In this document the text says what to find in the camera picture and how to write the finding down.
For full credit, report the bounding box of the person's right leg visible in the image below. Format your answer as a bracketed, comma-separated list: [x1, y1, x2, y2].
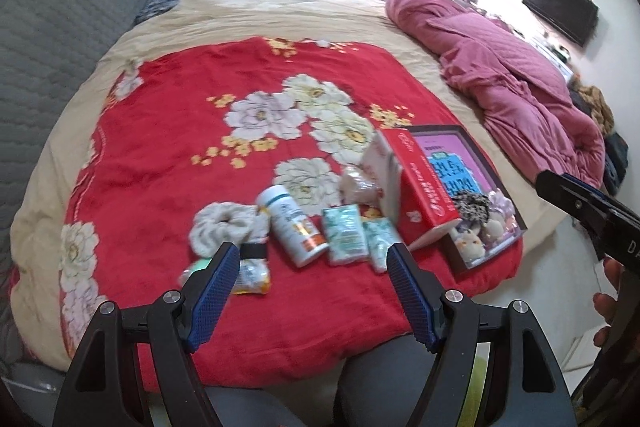
[332, 334, 481, 427]

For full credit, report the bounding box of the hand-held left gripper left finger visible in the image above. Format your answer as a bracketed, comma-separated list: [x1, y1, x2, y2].
[59, 241, 242, 427]

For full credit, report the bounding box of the brown clothes pile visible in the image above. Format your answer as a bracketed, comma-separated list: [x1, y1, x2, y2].
[570, 77, 616, 135]

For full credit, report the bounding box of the green tissue packet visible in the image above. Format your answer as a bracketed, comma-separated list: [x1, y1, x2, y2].
[321, 204, 371, 267]
[364, 217, 403, 273]

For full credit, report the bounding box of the beige bed sheet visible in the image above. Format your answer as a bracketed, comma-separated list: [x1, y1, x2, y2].
[10, 0, 576, 373]

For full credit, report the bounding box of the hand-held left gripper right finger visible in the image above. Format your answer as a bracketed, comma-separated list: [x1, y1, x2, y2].
[386, 242, 574, 427]

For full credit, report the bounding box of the clear plastic bag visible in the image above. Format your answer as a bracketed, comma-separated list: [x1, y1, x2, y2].
[340, 166, 383, 208]

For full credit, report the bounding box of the white cabinet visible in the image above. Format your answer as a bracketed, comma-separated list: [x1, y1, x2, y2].
[530, 34, 576, 80]

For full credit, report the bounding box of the white pill bottle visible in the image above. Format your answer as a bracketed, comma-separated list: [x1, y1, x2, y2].
[255, 186, 330, 269]

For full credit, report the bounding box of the pink quilt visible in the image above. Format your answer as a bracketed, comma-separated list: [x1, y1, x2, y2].
[385, 0, 608, 195]

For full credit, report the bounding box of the person's left leg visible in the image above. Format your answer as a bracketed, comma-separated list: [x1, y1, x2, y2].
[200, 384, 341, 427]

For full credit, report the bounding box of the white plush toy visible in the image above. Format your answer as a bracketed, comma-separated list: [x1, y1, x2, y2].
[480, 212, 518, 248]

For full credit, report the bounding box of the blue patterned cloth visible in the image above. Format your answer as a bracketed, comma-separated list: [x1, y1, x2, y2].
[135, 0, 180, 25]

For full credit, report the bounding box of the person's right hand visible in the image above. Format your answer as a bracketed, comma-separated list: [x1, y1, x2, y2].
[593, 257, 624, 349]

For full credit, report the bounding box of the green egg-shaped sponge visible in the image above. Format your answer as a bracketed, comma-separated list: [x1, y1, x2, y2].
[179, 257, 213, 288]

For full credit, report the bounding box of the dark shallow box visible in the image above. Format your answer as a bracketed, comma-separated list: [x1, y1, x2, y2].
[407, 124, 528, 278]

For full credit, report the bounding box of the wall-mounted television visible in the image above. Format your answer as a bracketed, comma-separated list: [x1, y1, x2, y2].
[521, 0, 600, 48]

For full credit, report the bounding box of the pink book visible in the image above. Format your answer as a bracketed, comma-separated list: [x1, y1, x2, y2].
[417, 134, 496, 202]

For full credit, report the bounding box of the grey quilted headboard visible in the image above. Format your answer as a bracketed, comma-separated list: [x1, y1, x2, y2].
[0, 0, 156, 258]

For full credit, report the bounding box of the yellow snack packet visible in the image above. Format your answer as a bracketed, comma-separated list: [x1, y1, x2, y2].
[230, 257, 273, 295]

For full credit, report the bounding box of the dark clothes pile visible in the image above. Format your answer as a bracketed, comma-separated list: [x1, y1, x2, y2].
[602, 132, 631, 195]

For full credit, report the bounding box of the leopard print scrunchie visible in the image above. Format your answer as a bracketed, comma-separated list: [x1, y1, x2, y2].
[450, 189, 493, 228]

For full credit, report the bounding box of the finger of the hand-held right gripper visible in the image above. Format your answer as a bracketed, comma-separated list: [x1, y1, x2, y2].
[535, 170, 616, 238]

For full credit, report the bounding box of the white fluffy scrunchie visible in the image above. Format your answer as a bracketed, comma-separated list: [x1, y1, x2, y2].
[189, 202, 271, 258]

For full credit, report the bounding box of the red floral blanket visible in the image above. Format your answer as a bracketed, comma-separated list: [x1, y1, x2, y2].
[60, 36, 525, 390]

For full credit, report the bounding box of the red tissue box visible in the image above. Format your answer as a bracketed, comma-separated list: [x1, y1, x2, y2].
[361, 128, 463, 252]

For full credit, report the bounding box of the purple scrunchie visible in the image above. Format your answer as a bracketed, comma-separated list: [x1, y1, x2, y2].
[487, 189, 516, 215]

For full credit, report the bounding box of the person's leg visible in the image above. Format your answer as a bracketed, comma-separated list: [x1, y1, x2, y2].
[200, 384, 341, 427]
[332, 334, 481, 427]

